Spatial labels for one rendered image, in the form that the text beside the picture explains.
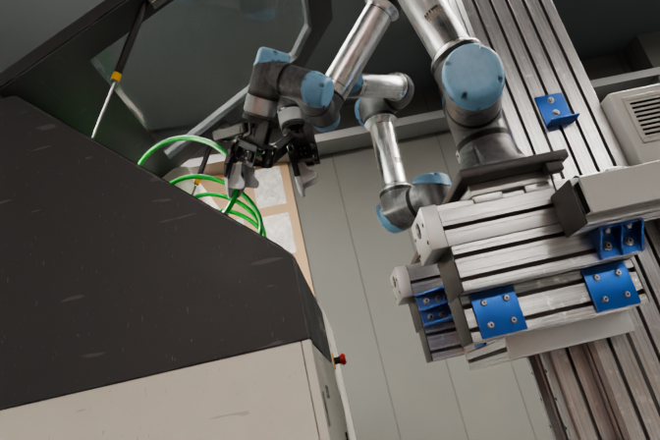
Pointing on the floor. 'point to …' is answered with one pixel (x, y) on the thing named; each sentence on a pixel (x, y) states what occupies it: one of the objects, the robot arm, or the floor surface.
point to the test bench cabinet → (191, 404)
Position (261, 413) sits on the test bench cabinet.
